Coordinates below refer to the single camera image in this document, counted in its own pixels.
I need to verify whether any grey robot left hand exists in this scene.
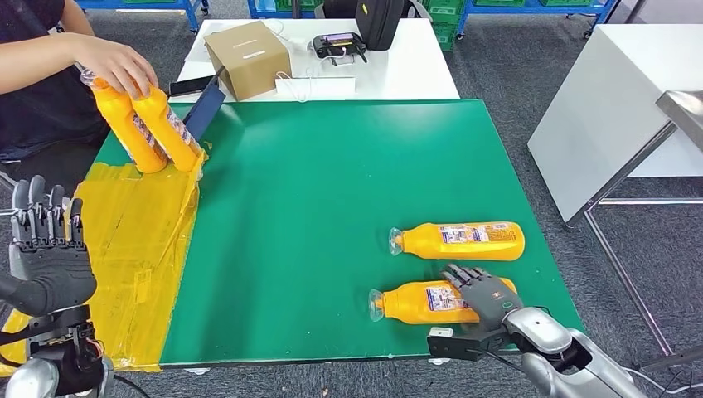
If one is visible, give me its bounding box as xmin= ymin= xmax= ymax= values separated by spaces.
xmin=0 ymin=174 xmax=99 ymax=319

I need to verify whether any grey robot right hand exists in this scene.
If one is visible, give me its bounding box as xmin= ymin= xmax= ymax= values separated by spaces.
xmin=440 ymin=263 xmax=525 ymax=337

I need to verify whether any person's right hand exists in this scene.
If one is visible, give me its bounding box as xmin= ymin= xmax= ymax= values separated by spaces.
xmin=70 ymin=35 xmax=160 ymax=101

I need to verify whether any orange bottle with clear cap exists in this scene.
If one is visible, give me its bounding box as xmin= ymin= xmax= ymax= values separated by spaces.
xmin=388 ymin=221 xmax=526 ymax=263
xmin=80 ymin=71 xmax=169 ymax=175
xmin=368 ymin=278 xmax=518 ymax=326
xmin=130 ymin=85 xmax=206 ymax=173

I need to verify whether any black smartphone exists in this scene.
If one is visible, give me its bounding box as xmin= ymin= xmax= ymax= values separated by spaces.
xmin=168 ymin=75 xmax=216 ymax=98

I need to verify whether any yellow taped sheet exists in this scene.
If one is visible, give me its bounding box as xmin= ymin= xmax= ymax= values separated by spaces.
xmin=0 ymin=148 xmax=209 ymax=378

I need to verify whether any person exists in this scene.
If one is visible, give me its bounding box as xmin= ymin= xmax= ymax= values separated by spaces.
xmin=0 ymin=0 xmax=160 ymax=193

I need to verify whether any dark blue tablet case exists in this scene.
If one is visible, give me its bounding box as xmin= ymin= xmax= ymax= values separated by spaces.
xmin=182 ymin=66 xmax=227 ymax=142

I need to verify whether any brown cardboard box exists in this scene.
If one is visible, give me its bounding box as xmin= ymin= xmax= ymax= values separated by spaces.
xmin=204 ymin=21 xmax=293 ymax=102

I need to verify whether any green table mat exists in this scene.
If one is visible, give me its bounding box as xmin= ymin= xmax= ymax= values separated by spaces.
xmin=90 ymin=99 xmax=586 ymax=367

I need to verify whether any white tilted desk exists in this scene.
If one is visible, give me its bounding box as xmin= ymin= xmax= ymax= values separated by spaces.
xmin=526 ymin=22 xmax=703 ymax=226

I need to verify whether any black handheld controller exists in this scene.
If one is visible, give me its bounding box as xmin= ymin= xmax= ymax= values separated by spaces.
xmin=312 ymin=32 xmax=368 ymax=66

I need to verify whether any white table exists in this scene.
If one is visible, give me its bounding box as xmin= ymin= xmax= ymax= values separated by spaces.
xmin=167 ymin=17 xmax=461 ymax=104

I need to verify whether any black bag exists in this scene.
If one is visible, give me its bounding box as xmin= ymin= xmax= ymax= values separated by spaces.
xmin=355 ymin=0 xmax=406 ymax=51

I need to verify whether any steel table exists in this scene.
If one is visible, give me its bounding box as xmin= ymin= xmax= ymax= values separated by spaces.
xmin=655 ymin=90 xmax=703 ymax=153

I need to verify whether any green plastic crate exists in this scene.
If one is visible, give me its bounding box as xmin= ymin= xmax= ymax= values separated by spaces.
xmin=423 ymin=0 xmax=460 ymax=51

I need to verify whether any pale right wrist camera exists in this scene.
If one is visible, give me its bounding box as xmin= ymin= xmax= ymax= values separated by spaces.
xmin=427 ymin=327 xmax=484 ymax=362

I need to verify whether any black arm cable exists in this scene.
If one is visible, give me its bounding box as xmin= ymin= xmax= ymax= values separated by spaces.
xmin=112 ymin=373 xmax=150 ymax=398

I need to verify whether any thin white cable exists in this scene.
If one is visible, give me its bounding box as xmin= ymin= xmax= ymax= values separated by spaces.
xmin=274 ymin=68 xmax=321 ymax=104

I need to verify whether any white floor cable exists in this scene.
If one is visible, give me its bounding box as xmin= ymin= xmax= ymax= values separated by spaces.
xmin=620 ymin=365 xmax=703 ymax=396

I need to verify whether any grey metal desk frame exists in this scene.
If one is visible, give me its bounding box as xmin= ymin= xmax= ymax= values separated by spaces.
xmin=582 ymin=197 xmax=703 ymax=358

